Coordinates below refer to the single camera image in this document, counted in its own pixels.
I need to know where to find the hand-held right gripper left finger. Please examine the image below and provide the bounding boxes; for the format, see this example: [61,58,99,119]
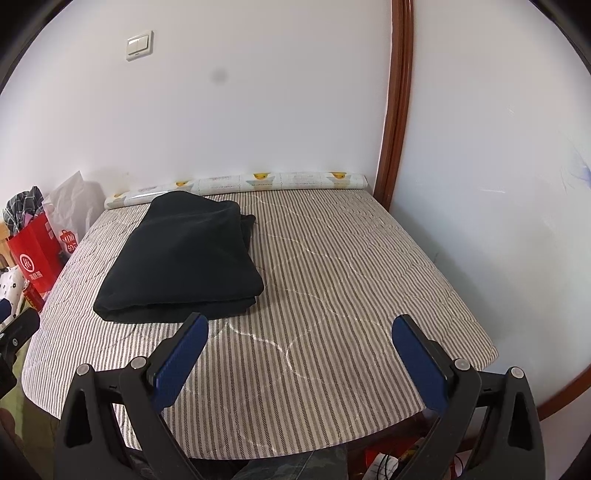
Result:
[54,312,209,480]

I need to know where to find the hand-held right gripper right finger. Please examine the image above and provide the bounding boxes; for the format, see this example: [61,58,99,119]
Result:
[392,314,544,480]

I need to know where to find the black sweatshirt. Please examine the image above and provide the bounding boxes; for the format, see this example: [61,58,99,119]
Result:
[93,191,265,323]

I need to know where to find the red drink can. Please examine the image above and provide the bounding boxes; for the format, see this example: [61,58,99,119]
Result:
[22,282,47,312]

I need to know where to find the red paper bag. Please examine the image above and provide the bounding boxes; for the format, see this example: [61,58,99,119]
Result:
[7,212,65,298]

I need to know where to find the grey plaid cloth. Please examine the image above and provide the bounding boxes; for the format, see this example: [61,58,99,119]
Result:
[2,186,44,236]

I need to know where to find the grey striped mattress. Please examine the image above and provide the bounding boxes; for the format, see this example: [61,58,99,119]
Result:
[21,189,500,462]

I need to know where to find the white plastic bag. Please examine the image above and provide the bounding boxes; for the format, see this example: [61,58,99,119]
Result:
[41,171,105,254]

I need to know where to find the wooden baseboard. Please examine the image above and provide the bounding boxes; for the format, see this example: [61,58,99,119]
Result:
[538,382,591,422]

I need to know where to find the person's camouflage pants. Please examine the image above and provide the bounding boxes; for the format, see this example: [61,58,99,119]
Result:
[231,445,352,480]

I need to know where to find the brown wooden door frame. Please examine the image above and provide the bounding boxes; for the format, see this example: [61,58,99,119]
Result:
[374,0,414,208]

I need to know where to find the white light switch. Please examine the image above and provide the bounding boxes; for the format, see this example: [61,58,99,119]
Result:
[126,30,154,62]

